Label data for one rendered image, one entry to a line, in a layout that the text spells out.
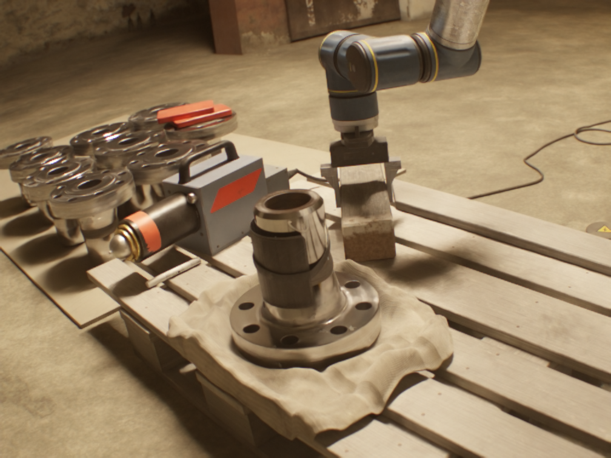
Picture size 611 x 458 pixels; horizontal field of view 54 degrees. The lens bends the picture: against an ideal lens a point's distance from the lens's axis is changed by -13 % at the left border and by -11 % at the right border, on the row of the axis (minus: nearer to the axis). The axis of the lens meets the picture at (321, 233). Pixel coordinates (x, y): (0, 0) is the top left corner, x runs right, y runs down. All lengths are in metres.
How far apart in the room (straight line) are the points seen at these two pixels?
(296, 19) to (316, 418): 4.97
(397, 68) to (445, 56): 0.11
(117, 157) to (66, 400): 0.96
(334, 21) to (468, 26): 4.74
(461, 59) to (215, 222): 0.65
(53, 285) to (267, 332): 0.96
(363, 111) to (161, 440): 0.81
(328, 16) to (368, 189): 4.50
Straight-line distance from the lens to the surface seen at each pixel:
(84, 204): 1.77
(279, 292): 1.08
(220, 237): 1.53
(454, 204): 1.59
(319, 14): 5.88
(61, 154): 2.35
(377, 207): 1.43
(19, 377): 1.57
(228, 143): 1.59
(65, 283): 1.91
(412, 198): 1.63
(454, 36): 1.32
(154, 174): 1.88
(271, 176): 1.62
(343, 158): 1.52
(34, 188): 2.04
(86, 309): 1.73
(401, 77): 1.32
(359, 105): 1.46
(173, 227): 1.46
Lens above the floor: 0.78
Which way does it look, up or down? 24 degrees down
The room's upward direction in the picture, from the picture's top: 7 degrees counter-clockwise
